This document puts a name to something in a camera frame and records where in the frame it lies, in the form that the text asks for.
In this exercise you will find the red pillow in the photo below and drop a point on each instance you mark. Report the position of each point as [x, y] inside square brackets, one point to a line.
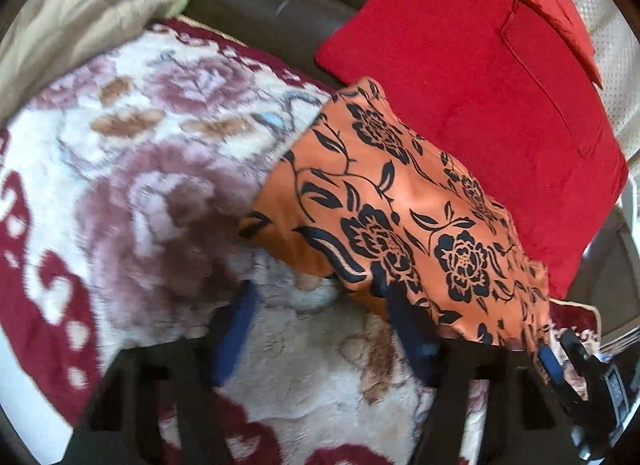
[550, 0]

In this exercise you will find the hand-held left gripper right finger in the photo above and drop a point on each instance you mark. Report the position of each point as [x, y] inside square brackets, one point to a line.
[412, 340]

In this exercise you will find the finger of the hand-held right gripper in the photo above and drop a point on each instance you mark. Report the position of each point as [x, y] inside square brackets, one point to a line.
[550, 365]
[580, 355]

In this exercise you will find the brown leather sofa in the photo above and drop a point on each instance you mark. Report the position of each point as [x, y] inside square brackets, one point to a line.
[275, 10]

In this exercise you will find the floral sofa blanket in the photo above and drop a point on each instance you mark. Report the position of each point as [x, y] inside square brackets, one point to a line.
[125, 170]

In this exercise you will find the orange floral blouse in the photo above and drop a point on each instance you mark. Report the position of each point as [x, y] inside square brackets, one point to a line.
[400, 205]

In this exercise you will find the beige quilted jacket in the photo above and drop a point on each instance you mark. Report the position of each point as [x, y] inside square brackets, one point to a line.
[75, 10]

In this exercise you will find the red blanket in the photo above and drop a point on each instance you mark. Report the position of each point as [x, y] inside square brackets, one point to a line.
[475, 70]

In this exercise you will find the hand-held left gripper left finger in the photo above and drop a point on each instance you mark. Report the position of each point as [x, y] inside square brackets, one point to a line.
[235, 335]

